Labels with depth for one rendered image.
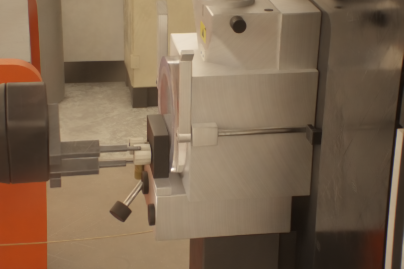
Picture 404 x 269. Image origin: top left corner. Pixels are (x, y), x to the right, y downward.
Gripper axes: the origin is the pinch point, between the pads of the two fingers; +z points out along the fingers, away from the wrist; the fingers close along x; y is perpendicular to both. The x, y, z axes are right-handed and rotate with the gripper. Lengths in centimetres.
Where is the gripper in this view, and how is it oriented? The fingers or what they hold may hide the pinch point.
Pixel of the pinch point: (138, 154)
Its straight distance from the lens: 68.9
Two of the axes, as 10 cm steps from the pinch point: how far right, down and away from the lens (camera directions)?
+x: -1.0, 6.2, 7.8
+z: 9.9, -0.4, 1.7
